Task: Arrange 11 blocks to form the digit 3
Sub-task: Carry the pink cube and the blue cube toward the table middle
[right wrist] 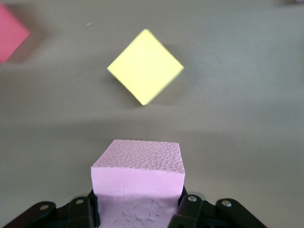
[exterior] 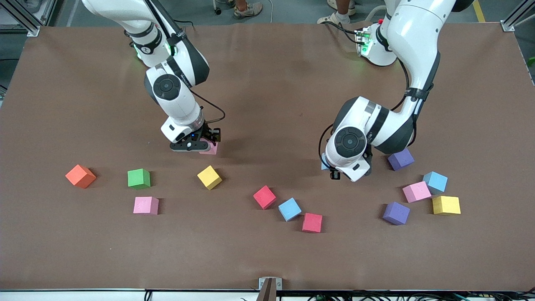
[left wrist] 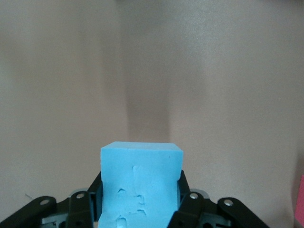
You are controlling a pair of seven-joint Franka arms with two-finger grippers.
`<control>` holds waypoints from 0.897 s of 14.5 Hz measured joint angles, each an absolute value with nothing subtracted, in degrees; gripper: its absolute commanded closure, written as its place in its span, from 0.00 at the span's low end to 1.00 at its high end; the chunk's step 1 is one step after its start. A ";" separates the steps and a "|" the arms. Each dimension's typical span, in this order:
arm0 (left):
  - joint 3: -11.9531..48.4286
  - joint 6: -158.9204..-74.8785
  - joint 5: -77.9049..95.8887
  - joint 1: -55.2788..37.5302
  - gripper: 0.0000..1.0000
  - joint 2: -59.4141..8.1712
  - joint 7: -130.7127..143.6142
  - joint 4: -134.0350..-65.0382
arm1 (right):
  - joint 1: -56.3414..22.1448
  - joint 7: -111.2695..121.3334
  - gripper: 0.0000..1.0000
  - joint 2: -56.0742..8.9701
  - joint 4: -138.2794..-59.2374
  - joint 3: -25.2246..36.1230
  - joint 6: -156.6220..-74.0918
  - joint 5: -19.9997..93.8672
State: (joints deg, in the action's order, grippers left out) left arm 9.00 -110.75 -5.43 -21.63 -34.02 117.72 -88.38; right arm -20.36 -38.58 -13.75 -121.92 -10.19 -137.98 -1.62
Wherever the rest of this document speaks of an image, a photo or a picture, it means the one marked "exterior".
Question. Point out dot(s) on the aluminium frame post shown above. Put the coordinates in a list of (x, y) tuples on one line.
[(29, 25), (516, 19)]

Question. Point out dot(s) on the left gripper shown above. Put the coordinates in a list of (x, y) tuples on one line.
[(368, 155)]

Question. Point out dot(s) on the white sneaker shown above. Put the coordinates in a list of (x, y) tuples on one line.
[(334, 19), (334, 3)]

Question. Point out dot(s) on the green object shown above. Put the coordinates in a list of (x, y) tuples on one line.
[(531, 62)]

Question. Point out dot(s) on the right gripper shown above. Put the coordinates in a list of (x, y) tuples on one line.
[(210, 134)]

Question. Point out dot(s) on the red foam block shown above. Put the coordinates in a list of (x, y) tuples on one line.
[(264, 197), (312, 222)]

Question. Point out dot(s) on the blue foam block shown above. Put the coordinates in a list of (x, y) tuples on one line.
[(289, 209), (436, 182), (324, 161)]

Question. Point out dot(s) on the green foam block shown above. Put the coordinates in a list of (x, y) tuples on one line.
[(138, 178)]

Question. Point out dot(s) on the purple foam block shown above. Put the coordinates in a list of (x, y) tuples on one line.
[(402, 159), (396, 212)]

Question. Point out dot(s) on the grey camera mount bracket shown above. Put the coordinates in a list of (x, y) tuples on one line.
[(270, 288)]

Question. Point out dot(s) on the grey sneaker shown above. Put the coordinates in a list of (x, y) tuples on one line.
[(250, 10)]

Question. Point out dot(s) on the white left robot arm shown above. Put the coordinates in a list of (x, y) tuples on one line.
[(418, 37)]

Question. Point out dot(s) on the brown table cover sheet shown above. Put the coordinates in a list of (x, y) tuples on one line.
[(167, 251)]

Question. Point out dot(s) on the black chair caster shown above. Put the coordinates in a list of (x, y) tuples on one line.
[(217, 10)]

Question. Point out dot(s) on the pink foam block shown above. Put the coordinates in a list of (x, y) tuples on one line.
[(416, 191), (211, 149), (145, 205)]

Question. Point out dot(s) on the orange foam block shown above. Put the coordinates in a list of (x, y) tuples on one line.
[(80, 175)]

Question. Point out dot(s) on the yellow foam block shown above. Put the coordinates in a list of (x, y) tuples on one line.
[(445, 205), (209, 177)]

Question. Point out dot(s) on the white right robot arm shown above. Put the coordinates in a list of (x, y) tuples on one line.
[(179, 104)]

